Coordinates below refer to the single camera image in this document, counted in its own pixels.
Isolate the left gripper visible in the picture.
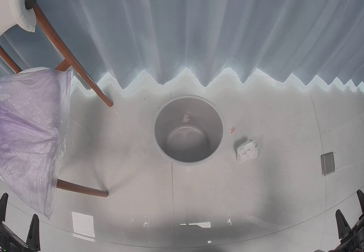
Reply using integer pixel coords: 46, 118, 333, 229
0, 192, 40, 252

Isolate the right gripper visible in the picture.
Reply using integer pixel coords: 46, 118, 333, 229
327, 190, 364, 252

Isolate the purple plastic bag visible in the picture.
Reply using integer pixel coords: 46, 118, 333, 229
0, 69, 74, 219

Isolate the white trash bin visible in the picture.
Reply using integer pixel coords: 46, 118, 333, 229
154, 95, 223, 166

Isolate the crumpled white paper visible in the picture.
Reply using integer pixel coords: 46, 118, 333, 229
236, 138, 259, 162

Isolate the pale blue curtain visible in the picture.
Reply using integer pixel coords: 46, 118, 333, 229
0, 0, 364, 95

